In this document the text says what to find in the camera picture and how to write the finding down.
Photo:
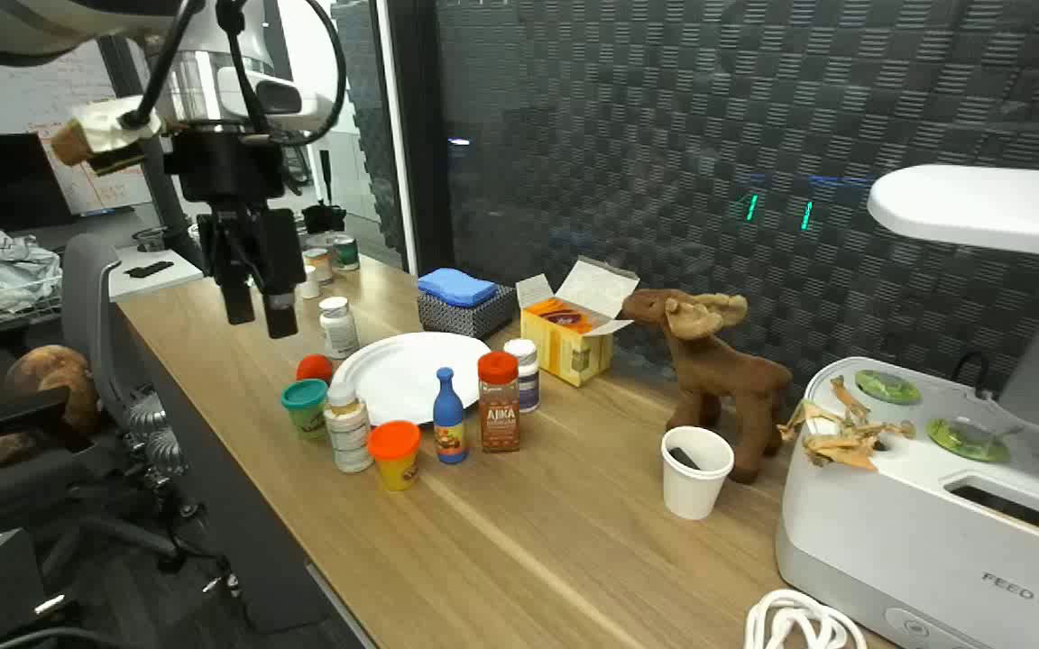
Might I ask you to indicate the blue toy bottle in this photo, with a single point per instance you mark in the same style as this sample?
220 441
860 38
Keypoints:
449 423

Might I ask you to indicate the red toy strawberry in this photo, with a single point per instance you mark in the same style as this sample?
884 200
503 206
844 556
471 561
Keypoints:
315 367

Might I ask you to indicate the small white bottle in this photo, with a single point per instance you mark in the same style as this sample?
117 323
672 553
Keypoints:
308 291

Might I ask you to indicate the grey woven basket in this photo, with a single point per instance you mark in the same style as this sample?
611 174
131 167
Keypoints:
459 317

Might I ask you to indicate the white paper cup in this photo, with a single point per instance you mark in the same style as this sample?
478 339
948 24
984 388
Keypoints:
694 474

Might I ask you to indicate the brown plush moose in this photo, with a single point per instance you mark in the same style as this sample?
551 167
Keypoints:
724 381

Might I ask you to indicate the brown spice bottle orange cap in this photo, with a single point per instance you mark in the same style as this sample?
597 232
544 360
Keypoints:
499 408

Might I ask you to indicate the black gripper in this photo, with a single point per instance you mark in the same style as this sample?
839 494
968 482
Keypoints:
235 167

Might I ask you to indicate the crumpled light cloth pile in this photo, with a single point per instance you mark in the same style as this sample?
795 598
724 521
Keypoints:
1 274

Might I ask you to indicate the jar with green band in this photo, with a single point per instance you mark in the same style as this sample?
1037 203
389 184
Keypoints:
343 252

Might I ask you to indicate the white planter with lamp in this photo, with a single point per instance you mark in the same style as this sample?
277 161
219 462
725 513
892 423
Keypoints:
903 529

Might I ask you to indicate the brown plush toy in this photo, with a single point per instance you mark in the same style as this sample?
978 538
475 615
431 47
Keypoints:
48 381

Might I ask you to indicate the yellow open carton box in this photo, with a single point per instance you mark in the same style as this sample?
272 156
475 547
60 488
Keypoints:
567 345

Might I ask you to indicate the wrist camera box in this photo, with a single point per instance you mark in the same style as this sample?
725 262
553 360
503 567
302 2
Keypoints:
105 132

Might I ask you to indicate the dried brown plant pieces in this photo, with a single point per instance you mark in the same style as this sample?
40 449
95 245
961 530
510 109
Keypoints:
843 434

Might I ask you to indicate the yellow dough can orange lid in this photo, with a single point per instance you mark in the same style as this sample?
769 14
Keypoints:
393 456

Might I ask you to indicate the grey office chair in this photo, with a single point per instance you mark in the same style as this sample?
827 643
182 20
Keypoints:
89 311

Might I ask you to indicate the blue sponge cloth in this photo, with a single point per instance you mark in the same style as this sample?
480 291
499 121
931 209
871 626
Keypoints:
456 285

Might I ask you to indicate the white pill bottle blue label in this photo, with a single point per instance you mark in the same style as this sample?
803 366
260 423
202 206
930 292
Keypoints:
526 382

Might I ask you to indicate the white paper plate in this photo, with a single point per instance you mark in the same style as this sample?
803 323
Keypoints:
405 372

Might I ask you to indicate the white pill bottle grey label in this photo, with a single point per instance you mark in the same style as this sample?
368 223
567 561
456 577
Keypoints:
336 324

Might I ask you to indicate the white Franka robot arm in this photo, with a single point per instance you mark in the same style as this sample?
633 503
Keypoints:
37 24

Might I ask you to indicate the black phone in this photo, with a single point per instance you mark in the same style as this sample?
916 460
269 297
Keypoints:
148 268

